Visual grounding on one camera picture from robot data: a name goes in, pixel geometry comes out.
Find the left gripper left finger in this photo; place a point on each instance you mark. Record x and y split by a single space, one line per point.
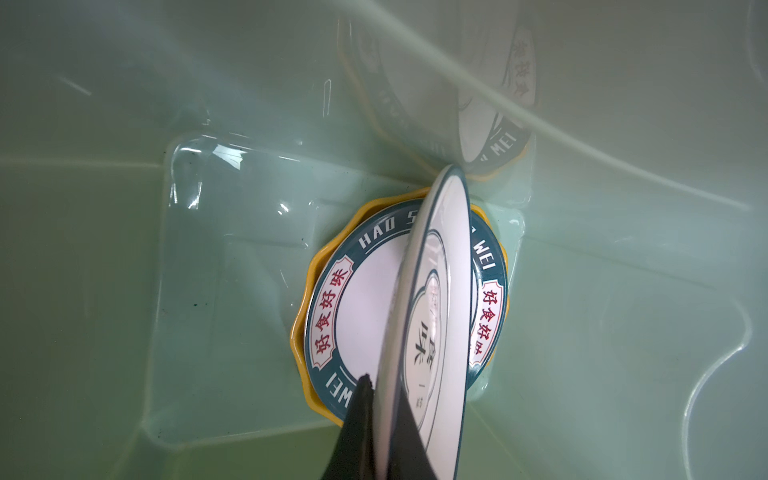
353 456

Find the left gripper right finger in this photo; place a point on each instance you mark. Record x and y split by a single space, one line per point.
407 458

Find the white plate green clover emblem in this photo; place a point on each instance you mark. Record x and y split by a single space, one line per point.
426 343

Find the white plate dark lettered rim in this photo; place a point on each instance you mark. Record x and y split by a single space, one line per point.
354 300

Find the mint green plastic bin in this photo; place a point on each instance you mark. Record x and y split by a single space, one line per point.
170 168

